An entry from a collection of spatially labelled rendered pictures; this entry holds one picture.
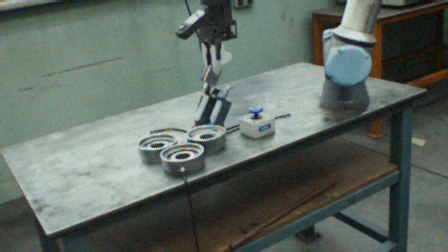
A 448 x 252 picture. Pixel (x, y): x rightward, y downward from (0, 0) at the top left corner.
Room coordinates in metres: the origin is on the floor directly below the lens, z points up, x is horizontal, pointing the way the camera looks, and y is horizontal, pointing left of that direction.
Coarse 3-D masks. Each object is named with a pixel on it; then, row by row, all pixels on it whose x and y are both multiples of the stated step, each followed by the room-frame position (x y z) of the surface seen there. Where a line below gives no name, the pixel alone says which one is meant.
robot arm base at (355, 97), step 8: (328, 80) 1.40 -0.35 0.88; (328, 88) 1.39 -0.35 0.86; (336, 88) 1.37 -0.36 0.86; (344, 88) 1.36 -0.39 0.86; (352, 88) 1.36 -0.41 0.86; (360, 88) 1.36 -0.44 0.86; (320, 96) 1.43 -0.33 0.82; (328, 96) 1.38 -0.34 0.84; (336, 96) 1.36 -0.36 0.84; (344, 96) 1.36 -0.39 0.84; (352, 96) 1.35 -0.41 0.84; (360, 96) 1.35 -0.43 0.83; (368, 96) 1.38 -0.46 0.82; (328, 104) 1.38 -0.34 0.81; (336, 104) 1.36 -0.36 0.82; (344, 104) 1.35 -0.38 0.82; (352, 104) 1.34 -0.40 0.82; (360, 104) 1.35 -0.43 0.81
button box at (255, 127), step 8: (240, 120) 1.26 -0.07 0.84; (248, 120) 1.24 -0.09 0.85; (256, 120) 1.23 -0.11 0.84; (264, 120) 1.23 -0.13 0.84; (272, 120) 1.24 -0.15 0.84; (240, 128) 1.26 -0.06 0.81; (248, 128) 1.23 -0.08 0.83; (256, 128) 1.21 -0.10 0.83; (264, 128) 1.22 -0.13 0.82; (272, 128) 1.24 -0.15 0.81; (248, 136) 1.23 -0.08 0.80; (256, 136) 1.21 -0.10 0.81
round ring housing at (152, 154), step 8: (152, 136) 1.22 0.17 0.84; (160, 136) 1.23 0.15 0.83; (168, 136) 1.22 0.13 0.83; (152, 144) 1.19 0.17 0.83; (160, 144) 1.20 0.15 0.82; (168, 144) 1.18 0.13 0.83; (176, 144) 1.16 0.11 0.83; (144, 152) 1.14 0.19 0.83; (152, 152) 1.13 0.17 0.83; (160, 152) 1.13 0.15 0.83; (144, 160) 1.15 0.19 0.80; (152, 160) 1.13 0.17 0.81; (160, 160) 1.13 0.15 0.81
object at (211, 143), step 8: (200, 128) 1.25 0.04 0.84; (208, 128) 1.25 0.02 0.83; (216, 128) 1.24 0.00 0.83; (224, 128) 1.21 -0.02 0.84; (192, 136) 1.21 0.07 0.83; (200, 136) 1.21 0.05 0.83; (208, 136) 1.22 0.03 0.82; (216, 136) 1.19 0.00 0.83; (224, 136) 1.18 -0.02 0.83; (200, 144) 1.15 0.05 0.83; (208, 144) 1.15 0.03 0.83; (216, 144) 1.15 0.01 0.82; (224, 144) 1.19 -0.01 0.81; (208, 152) 1.15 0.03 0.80
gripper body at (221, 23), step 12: (204, 0) 1.33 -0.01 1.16; (216, 0) 1.33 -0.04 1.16; (228, 0) 1.37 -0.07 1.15; (216, 12) 1.35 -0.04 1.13; (228, 12) 1.36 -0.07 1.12; (204, 24) 1.35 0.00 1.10; (216, 24) 1.33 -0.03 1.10; (228, 24) 1.34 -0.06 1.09; (204, 36) 1.35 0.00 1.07; (228, 36) 1.35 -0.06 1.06
